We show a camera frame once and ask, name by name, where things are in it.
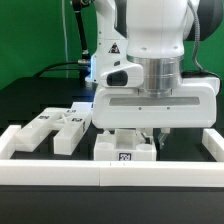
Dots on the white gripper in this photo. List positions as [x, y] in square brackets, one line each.
[119, 102]

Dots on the white chair seat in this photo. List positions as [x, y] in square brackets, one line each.
[124, 145]

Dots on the white tag base sheet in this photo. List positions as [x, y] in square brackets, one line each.
[82, 106]

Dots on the white right fence wall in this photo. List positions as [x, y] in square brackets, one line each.
[214, 143]

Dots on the white fence wall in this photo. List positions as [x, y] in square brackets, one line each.
[214, 143]
[7, 142]
[93, 173]

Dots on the white chair back frame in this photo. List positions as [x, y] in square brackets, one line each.
[70, 125]

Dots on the white front fence wall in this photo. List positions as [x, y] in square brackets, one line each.
[93, 173]

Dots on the white left fence wall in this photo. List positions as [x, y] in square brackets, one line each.
[7, 142]

